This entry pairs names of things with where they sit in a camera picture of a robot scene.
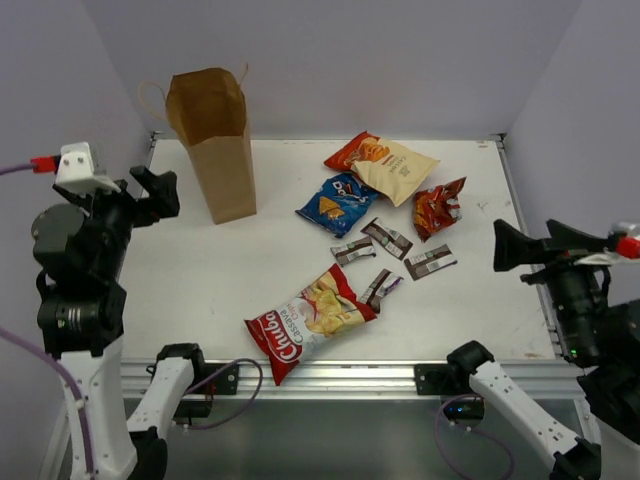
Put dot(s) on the blue snack bag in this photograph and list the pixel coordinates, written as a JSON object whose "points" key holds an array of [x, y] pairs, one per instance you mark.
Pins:
{"points": [[339, 204]]}

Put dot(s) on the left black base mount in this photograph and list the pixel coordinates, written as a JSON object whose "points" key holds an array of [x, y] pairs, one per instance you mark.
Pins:
{"points": [[225, 384]]}

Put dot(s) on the purple brown candy wrapper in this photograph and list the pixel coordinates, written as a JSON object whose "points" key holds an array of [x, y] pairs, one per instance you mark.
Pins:
{"points": [[391, 240]]}

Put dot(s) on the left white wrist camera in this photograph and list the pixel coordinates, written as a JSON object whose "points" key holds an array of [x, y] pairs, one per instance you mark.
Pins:
{"points": [[79, 174]]}

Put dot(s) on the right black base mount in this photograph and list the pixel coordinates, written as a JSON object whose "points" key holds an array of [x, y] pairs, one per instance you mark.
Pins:
{"points": [[433, 379]]}

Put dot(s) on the dark red snack bag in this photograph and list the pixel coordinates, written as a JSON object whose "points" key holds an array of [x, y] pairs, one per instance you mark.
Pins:
{"points": [[437, 208]]}

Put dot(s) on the brown paper bag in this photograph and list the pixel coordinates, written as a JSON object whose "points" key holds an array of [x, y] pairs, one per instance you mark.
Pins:
{"points": [[207, 111]]}

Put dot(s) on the beige orange cassava chip bag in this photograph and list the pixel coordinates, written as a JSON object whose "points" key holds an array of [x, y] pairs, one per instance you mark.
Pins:
{"points": [[388, 167]]}

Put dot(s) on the brown purple chocolate bar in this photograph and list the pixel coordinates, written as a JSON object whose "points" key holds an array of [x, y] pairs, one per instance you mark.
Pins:
{"points": [[384, 283]]}

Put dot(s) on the brown chocolate bar wrapper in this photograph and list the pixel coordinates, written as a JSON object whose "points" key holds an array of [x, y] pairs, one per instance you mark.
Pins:
{"points": [[352, 251]]}

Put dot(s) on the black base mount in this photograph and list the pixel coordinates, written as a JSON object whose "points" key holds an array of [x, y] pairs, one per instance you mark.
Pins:
{"points": [[433, 379], [225, 384]]}

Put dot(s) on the dark chocolate bar wrapper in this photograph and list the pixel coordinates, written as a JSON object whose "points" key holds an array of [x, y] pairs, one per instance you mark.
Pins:
{"points": [[427, 263]]}

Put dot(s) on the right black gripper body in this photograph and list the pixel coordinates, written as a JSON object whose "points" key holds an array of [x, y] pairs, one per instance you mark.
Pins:
{"points": [[575, 289]]}

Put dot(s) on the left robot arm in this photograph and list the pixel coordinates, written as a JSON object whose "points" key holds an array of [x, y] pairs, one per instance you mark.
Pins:
{"points": [[80, 245]]}

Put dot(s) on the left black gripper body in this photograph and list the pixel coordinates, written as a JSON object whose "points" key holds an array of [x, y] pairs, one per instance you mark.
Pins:
{"points": [[129, 201]]}

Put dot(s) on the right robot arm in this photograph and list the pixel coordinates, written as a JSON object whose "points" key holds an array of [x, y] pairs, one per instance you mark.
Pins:
{"points": [[599, 339]]}

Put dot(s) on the aluminium front rail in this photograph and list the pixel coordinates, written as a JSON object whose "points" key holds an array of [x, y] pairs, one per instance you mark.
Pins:
{"points": [[392, 380]]}

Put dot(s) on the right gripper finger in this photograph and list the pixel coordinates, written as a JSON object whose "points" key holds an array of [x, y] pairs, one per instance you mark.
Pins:
{"points": [[513, 248], [569, 238]]}

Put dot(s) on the red chip bag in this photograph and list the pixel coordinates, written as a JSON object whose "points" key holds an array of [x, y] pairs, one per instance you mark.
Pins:
{"points": [[325, 309]]}

